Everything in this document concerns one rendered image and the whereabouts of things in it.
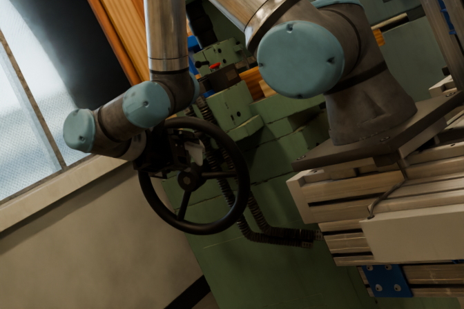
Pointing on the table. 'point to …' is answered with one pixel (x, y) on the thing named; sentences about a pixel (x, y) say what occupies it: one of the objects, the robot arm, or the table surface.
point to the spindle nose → (200, 24)
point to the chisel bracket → (218, 55)
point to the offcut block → (266, 89)
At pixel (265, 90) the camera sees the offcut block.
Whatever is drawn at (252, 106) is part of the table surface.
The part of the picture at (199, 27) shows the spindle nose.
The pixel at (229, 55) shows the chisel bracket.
